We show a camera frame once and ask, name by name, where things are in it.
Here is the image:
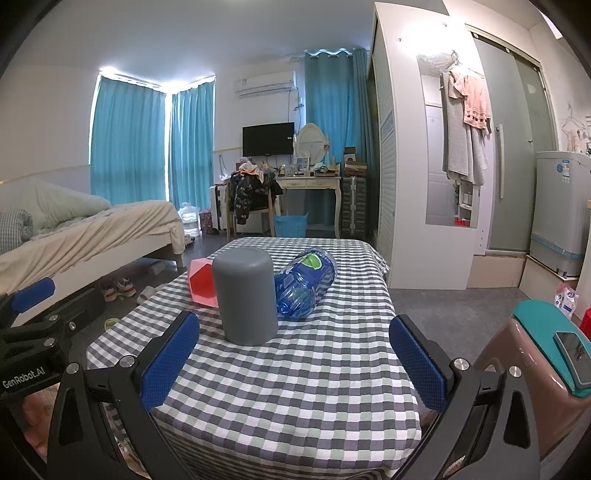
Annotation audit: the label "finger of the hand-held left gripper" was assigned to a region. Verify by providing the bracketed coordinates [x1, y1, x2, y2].
[0, 288, 108, 348]
[0, 277, 57, 325]

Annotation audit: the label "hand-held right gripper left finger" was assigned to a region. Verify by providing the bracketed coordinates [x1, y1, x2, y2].
[46, 310, 201, 480]

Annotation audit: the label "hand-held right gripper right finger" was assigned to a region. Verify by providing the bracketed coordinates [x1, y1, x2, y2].
[389, 315, 542, 480]

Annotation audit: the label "grey cup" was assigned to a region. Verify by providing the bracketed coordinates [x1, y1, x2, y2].
[211, 246, 280, 346]

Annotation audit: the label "pink hexagonal cup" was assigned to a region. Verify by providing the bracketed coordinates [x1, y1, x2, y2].
[188, 258, 221, 308]

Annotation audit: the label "pair of sneakers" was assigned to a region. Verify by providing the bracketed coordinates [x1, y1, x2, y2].
[100, 277, 137, 302]

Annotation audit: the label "checkered pillow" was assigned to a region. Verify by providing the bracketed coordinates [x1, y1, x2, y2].
[0, 209, 35, 256]

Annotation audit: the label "white bed with beige sheet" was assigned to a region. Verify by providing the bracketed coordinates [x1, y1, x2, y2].
[0, 178, 188, 326]

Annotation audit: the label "pale green quilt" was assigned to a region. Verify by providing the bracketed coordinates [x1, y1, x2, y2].
[0, 178, 112, 234]

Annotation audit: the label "brown bin teal lid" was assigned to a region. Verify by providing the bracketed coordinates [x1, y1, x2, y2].
[475, 300, 591, 464]

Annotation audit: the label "grey checkered tablecloth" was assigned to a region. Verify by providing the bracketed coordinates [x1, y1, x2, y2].
[85, 237, 424, 480]

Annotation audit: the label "blue plastic bottle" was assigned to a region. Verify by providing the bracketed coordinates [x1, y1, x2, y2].
[273, 248, 338, 320]

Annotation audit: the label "clear water jug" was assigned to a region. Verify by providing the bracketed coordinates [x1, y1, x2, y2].
[178, 202, 203, 239]

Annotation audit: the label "black smartphone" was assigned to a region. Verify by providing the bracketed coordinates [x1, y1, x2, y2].
[552, 330, 591, 389]

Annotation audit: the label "white suitcase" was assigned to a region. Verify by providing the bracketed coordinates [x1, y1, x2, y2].
[209, 184, 232, 232]

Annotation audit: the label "white printed plastic bag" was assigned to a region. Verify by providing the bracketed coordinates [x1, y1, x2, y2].
[551, 282, 581, 320]

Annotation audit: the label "dark grey suitcase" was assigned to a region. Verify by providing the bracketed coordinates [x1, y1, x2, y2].
[340, 176, 368, 239]

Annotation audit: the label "wooden chair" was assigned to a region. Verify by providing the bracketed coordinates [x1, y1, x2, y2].
[225, 178, 279, 244]

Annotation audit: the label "blue laundry basket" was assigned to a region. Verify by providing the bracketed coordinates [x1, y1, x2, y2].
[273, 213, 310, 239]

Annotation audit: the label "dark patterned jacket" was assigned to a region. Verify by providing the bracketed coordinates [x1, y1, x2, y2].
[229, 171, 284, 226]

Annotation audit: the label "cardboard boxes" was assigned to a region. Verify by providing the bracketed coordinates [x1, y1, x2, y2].
[344, 147, 369, 179]

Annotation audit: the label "orange and white clothes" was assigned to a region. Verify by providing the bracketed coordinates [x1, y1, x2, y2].
[237, 159, 267, 180]

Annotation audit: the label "white dressing table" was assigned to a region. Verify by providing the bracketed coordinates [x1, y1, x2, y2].
[276, 174, 343, 239]

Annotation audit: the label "white washing machine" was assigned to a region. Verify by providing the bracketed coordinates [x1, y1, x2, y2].
[529, 151, 591, 278]

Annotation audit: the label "grey hanging towel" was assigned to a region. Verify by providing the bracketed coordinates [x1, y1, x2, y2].
[440, 69, 489, 186]

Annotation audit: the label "black television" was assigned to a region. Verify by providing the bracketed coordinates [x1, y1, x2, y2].
[242, 122, 296, 158]

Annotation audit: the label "white oval mirror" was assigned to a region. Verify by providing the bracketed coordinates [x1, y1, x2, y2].
[295, 122, 330, 168]

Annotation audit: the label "frosted glass sliding door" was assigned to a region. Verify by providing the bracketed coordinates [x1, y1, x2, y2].
[465, 24, 557, 256]

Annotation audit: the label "pink hanging towel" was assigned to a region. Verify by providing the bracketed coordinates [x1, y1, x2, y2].
[448, 68, 493, 136]

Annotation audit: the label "white air conditioner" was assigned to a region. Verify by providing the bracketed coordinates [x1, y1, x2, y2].
[233, 71, 298, 98]

